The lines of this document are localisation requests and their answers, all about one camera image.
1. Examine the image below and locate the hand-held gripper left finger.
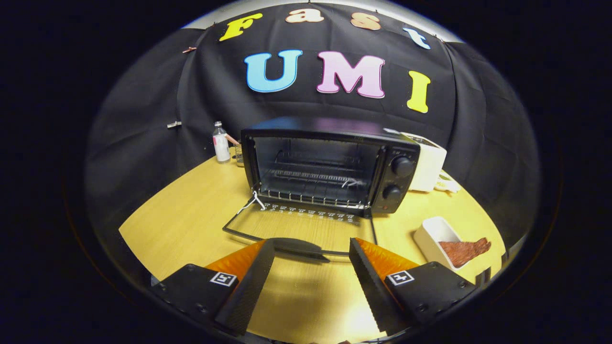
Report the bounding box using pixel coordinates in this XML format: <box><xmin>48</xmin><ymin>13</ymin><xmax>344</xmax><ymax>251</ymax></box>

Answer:
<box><xmin>152</xmin><ymin>239</ymin><xmax>276</xmax><ymax>336</ymax></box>

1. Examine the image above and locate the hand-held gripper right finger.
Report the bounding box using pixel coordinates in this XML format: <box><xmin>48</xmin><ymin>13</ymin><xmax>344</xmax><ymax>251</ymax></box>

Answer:
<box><xmin>349</xmin><ymin>237</ymin><xmax>478</xmax><ymax>336</ymax></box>

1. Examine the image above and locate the red meat slice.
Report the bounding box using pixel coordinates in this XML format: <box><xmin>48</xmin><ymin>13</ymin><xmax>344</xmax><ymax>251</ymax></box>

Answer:
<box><xmin>438</xmin><ymin>237</ymin><xmax>492</xmax><ymax>269</ymax></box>

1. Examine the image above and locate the black toaster oven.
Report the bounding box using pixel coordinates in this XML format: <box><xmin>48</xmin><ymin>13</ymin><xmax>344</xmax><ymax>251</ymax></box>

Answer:
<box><xmin>223</xmin><ymin>116</ymin><xmax>421</xmax><ymax>262</ymax></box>

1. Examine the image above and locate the white toaster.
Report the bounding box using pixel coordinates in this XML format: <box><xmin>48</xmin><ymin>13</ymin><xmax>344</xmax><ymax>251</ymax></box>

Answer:
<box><xmin>401</xmin><ymin>132</ymin><xmax>448</xmax><ymax>193</ymax></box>

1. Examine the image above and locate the white rectangular tray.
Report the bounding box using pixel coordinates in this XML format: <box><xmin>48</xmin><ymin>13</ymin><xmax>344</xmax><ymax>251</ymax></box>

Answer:
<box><xmin>414</xmin><ymin>216</ymin><xmax>479</xmax><ymax>271</ymax></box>

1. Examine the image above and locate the small white dish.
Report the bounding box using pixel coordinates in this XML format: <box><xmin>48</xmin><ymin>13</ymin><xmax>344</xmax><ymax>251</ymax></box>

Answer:
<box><xmin>433</xmin><ymin>171</ymin><xmax>462</xmax><ymax>194</ymax></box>

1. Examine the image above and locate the small glass container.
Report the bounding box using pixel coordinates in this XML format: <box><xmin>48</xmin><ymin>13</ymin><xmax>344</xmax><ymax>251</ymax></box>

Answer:
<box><xmin>225</xmin><ymin>133</ymin><xmax>245</xmax><ymax>167</ymax></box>

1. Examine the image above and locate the small clear bottle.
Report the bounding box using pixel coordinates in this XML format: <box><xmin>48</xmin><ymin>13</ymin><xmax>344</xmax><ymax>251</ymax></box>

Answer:
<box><xmin>212</xmin><ymin>121</ymin><xmax>231</xmax><ymax>163</ymax></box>

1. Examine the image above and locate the black backdrop cloth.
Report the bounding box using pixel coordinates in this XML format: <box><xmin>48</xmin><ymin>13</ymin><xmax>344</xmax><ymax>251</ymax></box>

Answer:
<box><xmin>85</xmin><ymin>2</ymin><xmax>541</xmax><ymax>249</ymax></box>

